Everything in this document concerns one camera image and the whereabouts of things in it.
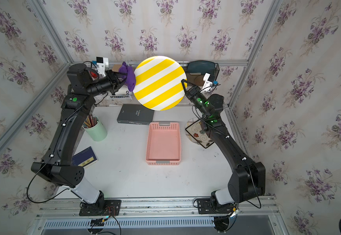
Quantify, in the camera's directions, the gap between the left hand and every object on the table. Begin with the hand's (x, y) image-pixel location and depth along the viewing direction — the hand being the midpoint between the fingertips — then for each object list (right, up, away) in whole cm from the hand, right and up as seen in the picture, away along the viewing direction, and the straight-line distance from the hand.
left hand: (134, 78), depth 62 cm
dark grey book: (-12, -14, +49) cm, 52 cm away
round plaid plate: (+29, -21, +47) cm, 59 cm away
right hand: (+20, -1, +2) cm, 20 cm away
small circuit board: (-20, -68, +9) cm, 72 cm away
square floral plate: (+33, -35, +36) cm, 60 cm away
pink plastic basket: (+10, -35, +37) cm, 52 cm away
